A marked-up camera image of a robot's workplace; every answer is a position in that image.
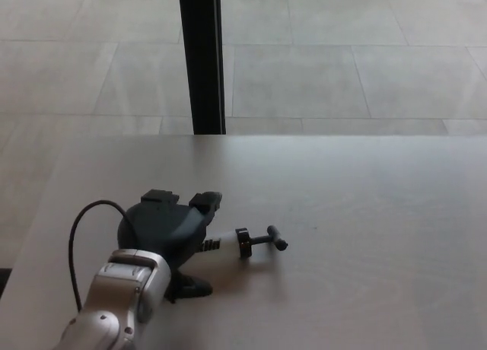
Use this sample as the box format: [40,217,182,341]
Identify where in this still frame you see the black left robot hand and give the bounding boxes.
[116,189,224,304]

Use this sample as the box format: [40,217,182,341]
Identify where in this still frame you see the white Franklin air pump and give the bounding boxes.
[197,224,289,259]

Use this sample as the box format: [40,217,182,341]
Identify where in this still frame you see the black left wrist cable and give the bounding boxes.
[68,199,129,313]

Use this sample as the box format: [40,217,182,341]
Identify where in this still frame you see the black vertical post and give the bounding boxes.
[177,0,227,135]

